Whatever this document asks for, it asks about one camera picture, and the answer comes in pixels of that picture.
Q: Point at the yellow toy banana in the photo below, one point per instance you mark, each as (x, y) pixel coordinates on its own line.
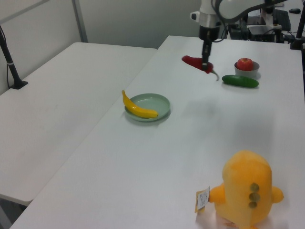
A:
(137, 109)

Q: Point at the red chili pepper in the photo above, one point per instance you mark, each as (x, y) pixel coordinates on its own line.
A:
(193, 60)

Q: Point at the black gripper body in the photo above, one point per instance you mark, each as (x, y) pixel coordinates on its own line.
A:
(209, 33)

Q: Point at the grey equipment box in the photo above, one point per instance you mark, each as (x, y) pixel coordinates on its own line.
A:
(259, 29)

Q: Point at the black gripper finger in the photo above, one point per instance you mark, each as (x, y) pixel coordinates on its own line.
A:
(206, 51)

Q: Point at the white paper plush tag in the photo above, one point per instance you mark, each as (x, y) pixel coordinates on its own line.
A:
(202, 199)

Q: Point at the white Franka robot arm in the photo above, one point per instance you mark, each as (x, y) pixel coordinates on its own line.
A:
(228, 9)

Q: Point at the black camera stand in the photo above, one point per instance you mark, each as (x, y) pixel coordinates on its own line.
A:
(297, 33)
(12, 69)

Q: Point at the black computer mouse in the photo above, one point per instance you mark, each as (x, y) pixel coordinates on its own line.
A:
(294, 10)

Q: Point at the orange plush toy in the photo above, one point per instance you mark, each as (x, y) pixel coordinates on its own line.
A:
(243, 179)

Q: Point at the small metal bowl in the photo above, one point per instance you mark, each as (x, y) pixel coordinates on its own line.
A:
(247, 73)

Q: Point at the red apple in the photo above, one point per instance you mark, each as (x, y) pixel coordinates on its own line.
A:
(245, 64)

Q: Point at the green cucumber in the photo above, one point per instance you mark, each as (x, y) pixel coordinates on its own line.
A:
(240, 81)

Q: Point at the pale green plastic plate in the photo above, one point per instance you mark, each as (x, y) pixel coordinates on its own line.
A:
(155, 102)

